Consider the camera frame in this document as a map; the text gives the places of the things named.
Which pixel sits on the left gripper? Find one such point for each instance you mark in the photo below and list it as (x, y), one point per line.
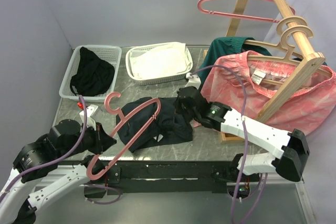
(100, 136)

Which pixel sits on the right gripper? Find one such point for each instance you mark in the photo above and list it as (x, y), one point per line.
(178, 100)

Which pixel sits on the dark navy shorts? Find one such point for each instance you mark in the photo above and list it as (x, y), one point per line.
(168, 128)

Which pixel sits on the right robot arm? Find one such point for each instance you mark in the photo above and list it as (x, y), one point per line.
(286, 152)

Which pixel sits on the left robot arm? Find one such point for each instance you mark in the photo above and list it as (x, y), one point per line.
(20, 201)

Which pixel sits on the green shorts on rack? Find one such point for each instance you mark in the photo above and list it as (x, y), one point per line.
(224, 46)

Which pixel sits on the beige wooden hanger front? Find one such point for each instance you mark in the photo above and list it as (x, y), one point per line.
(283, 44)

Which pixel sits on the beige wooden hanger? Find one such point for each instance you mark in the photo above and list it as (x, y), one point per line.
(295, 19)
(283, 44)

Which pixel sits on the beige wooden hanger rear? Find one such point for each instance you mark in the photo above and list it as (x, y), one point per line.
(295, 19)

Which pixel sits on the white plastic basket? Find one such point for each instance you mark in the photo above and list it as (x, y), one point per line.
(157, 64)

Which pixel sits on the white cloth in basket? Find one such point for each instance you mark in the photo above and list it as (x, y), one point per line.
(157, 61)

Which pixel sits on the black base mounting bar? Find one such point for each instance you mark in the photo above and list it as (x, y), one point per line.
(170, 176)

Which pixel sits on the wooden clothes rack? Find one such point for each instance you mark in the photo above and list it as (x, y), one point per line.
(294, 41)

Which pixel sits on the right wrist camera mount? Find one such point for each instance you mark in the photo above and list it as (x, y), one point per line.
(193, 80)

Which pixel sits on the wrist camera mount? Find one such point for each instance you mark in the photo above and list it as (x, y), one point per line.
(91, 112)
(193, 80)

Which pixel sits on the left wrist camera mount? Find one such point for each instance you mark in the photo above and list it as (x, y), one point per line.
(91, 112)

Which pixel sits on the black drawstring garment in basket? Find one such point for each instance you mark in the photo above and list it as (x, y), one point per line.
(94, 76)

